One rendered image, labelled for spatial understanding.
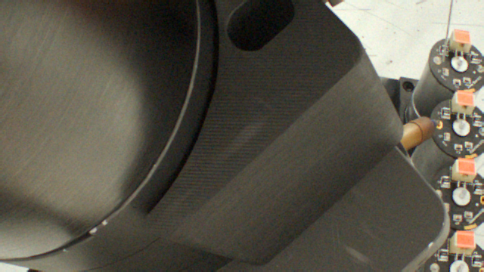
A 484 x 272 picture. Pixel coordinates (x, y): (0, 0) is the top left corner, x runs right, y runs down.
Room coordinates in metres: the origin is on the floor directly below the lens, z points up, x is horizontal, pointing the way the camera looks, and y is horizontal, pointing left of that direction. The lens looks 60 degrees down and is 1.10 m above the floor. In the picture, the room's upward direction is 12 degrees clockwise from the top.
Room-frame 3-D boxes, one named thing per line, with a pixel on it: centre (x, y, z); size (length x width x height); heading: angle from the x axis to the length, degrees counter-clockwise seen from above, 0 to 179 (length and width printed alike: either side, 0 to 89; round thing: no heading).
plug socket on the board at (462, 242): (0.14, -0.08, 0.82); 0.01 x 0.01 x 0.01; 4
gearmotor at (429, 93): (0.21, -0.07, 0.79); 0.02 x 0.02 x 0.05
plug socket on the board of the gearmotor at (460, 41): (0.22, -0.07, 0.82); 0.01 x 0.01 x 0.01; 4
